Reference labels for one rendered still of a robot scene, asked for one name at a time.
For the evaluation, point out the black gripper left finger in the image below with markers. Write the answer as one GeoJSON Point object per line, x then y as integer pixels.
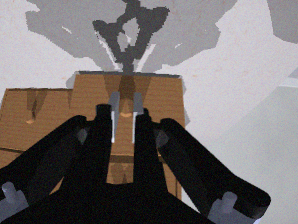
{"type": "Point", "coordinates": [36, 172]}

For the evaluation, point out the brown wooden chest of drawers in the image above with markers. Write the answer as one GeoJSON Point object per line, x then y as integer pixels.
{"type": "Point", "coordinates": [123, 165]}

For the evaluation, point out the brown wooden drawer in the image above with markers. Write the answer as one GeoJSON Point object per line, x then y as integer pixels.
{"type": "Point", "coordinates": [49, 109]}
{"type": "Point", "coordinates": [162, 96]}
{"type": "Point", "coordinates": [117, 175]}
{"type": "Point", "coordinates": [6, 159]}

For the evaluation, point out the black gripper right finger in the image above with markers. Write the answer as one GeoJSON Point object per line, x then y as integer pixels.
{"type": "Point", "coordinates": [216, 192]}

